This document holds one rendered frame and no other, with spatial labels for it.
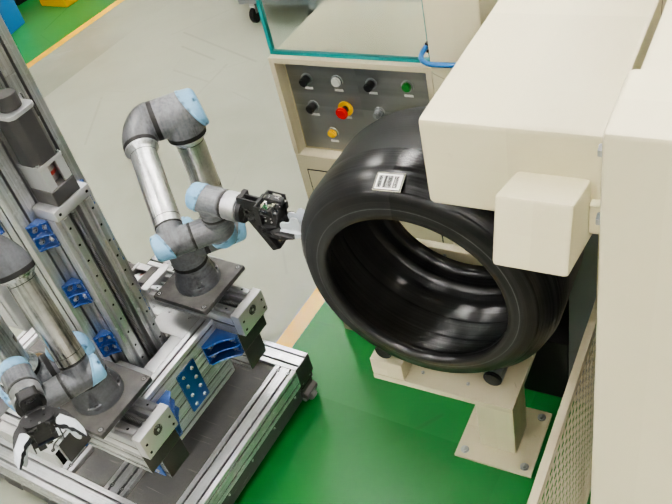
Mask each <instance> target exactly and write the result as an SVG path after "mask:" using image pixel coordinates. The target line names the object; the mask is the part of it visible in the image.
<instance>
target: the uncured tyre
mask: <svg viewBox="0 0 672 504"><path fill-rule="evenodd" d="M426 107H427V106H423V107H414V108H408V109H403V110H399V111H396V112H393V113H390V114H388V115H386V116H383V117H382V118H380V119H378V120H376V121H375V122H373V123H371V124H370V125H368V126H366V127H365V128H364V129H362V130H361V131H360V132H359V133H357V134H356V135H355V136H354V137H353V138H352V140H351V141H350V142H349V143H348V145H347V146H346V147H345V149H344V150H343V151H342V153H341V154H340V155H339V157H338V158H337V159H336V161H335V162H334V163H333V165H332V166H331V167H330V169H329V170H328V171H327V173H326V174H325V175H324V177H323V178H322V179H321V181H320V182H319V183H318V185H317V186H316V187H315V189H314V190H313V192H312V194H311V195H310V197H309V200H308V202H307V205H306V209H305V212H304V215H303V219H302V224H301V244H302V250H303V254H304V257H305V260H306V263H307V266H308V268H309V271H310V273H311V276H312V278H313V281H314V283H315V285H316V287H317V289H318V291H319V292H320V294H321V295H322V297H323V298H324V300H325V301H326V303H327V304H328V305H329V307H330V308H331V309H332V310H333V311H334V312H335V314H336V315H337V316H338V317H339V318H340V319H341V320H342V321H343V322H344V323H345V324H346V325H347V326H349V327H350V328H351V329H352V330H353V331H354V332H356V333H357V334H358V335H360V336H361V337H362V338H364V339H365V340H367V341H368V342H370V343H371V344H373V345H374V346H376V347H377V348H379V349H381V350H383V351H385V352H386V353H388V354H390V355H392V356H394V357H397V358H399V359H401V360H404V361H406V362H409V363H411V364H414V365H417V366H420V367H424V368H428V369H432V370H436V371H442V372H449V373H479V372H486V371H491V370H497V369H502V368H506V367H509V366H513V365H515V364H518V363H520V362H522V361H524V360H526V359H528V358H529V357H531V356H532V355H534V354H535V353H536V352H537V351H538V350H539V349H540V348H541V347H542V346H543V345H544V344H545V343H546V342H547V340H548V339H549V338H550V337H551V336H552V335H553V333H554V332H555V330H556V329H557V327H558V325H559V323H560V320H561V318H562V315H563V312H564V310H565V307H566V304H567V301H568V299H569V296H570V293H571V290H572V288H573V285H574V282H575V279H576V277H577V274H578V271H579V269H580V266H581V263H582V260H583V255H584V249H583V251H582V253H581V254H580V256H579V258H578V260H577V261H576V263H575V265H574V267H573V268H572V270H571V272H570V273H569V275H568V276H565V277H563V276H558V275H552V274H546V273H541V272H535V271H530V270H524V269H518V268H513V267H507V266H501V265H496V264H494V262H493V242H494V216H495V211H491V210H484V209H477V208H470V207H464V206H457V205H450V204H443V203H436V202H434V201H432V200H431V199H430V194H429V187H428V181H427V174H426V167H425V161H424V154H423V148H422V141H421V135H420V128H419V119H420V116H421V115H422V113H423V112H424V110H425V109H426ZM378 172H388V173H401V174H406V176H405V180H404V183H403V186H402V189H401V192H400V193H399V192H388V191H376V190H372V188H373V185H374V182H375V179H376V176H377V173H378ZM399 221H402V222H407V223H411V224H415V225H418V226H421V227H424V228H427V229H429V230H431V231H434V232H436V233H438V234H440V235H442V236H444V237H446V238H448V239H449V240H451V241H453V242H454V243H456V244H457V245H459V246H460V247H462V248H463V249H465V250H466V251H467V252H468V253H470V254H471V255H472V256H473V257H474V258H475V259H477V260H478V261H479V262H480V263H481V264H482V265H483V266H480V265H472V264H467V263H463V262H459V261H456V260H453V259H450V258H448V257H445V256H443V255H441V254H439V253H437V252H435V251H433V250H431V249H430V248H428V247H427V246H425V245H424V244H422V243H421V242H419V241H418V240H417V239H416V238H415V237H413V236H412V235H411V234H410V233H409V232H408V231H407V230H406V229H405V228H404V227H403V225H402V224H401V223H400V222H399Z"/></svg>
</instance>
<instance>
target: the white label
mask: <svg viewBox="0 0 672 504"><path fill-rule="evenodd" d="M405 176H406V174H401V173H388V172H378V173H377V176H376V179H375V182H374V185H373V188H372V190H376V191H388V192H399V193H400V192H401V189H402V186H403V183H404V180H405Z"/></svg>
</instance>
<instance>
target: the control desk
mask: <svg viewBox="0 0 672 504"><path fill-rule="evenodd" d="M268 61H269V64H270V68H271V71H272V75H273V78H274V82H275V85H276V89H277V92H278V96H279V99H280V103H281V106H282V110H283V113H284V117H285V120H286V124H287V128H288V131H289V135H290V138H291V142H292V145H293V149H294V152H295V154H296V158H297V161H298V165H299V168H300V172H301V176H302V179H303V183H304V186H305V190H306V193H307V197H308V200H309V197H310V195H311V194H312V192H313V190H314V189H315V187H316V186H317V185H318V183H319V182H320V181H321V179H322V178H323V177H324V175H325V174H326V173H327V171H328V170H329V169H330V167H331V166H332V165H333V163H334V162H335V161H336V159H337V158H338V157H339V155H340V154H341V153H342V151H343V150H344V149H345V147H346V146H347V145H348V143H349V142H350V141H351V140H352V138H353V137H354V136H355V135H356V134H357V133H359V132H360V131H361V130H362V129H364V128H365V127H366V126H368V125H370V124H371V123H373V122H375V121H376V120H378V119H380V118H382V117H383V116H386V115H388V114H390V113H393V112H396V111H399V110H403V109H408V108H414V107H423V106H428V104H429V103H430V101H431V100H432V98H433V97H434V95H435V94H434V86H433V79H432V71H431V67H428V66H425V65H423V64H421V63H412V62H395V61H378V60H361V59H344V58H327V57H310V56H293V55H276V54H271V55H270V56H269V57H268ZM399 222H400V223H401V224H402V225H403V227H404V228H405V229H406V230H407V231H408V232H409V233H410V234H411V235H412V236H413V237H415V238H419V239H425V240H430V241H436V242H442V243H448V244H454V242H453V241H451V240H449V239H448V238H446V237H444V236H442V235H440V234H438V233H436V232H434V231H431V230H429V229H427V228H424V227H421V226H418V225H415V224H411V223H407V222H402V221H399Z"/></svg>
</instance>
